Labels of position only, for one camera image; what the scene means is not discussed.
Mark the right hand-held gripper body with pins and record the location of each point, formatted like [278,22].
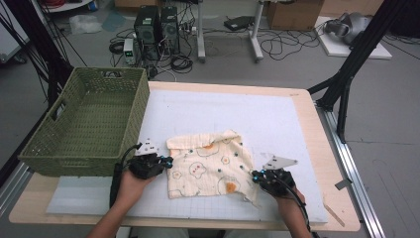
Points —
[277,180]

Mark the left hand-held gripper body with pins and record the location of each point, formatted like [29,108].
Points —
[145,165]

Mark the cream patterned cloth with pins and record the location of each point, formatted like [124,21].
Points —
[211,168]

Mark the green woven basket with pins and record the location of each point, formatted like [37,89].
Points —
[95,105]

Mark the person's right hand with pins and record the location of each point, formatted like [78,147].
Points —
[290,201]

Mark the person's left hand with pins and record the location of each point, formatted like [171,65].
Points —
[132,188]

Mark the grey tape piece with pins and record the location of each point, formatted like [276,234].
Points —
[343,184]

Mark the thin wooden stick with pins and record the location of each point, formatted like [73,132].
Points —
[334,214]

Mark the white grid mat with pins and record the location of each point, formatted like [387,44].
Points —
[214,109]

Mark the small white power supply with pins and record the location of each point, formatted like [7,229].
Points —
[129,51]

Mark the black computer tower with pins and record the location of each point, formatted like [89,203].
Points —
[146,31]
[170,29]

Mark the white desk leg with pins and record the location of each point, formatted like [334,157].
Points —
[200,33]
[256,33]

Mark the white floor board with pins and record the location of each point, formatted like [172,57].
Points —
[336,49]

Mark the black flat device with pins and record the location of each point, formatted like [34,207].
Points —
[238,23]

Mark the clear plastic bag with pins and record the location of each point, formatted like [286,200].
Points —
[85,23]

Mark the brown cardboard box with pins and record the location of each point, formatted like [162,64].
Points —
[294,15]

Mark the grey robot head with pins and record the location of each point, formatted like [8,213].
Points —
[350,28]

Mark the aluminium rail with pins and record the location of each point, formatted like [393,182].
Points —
[11,188]
[353,172]

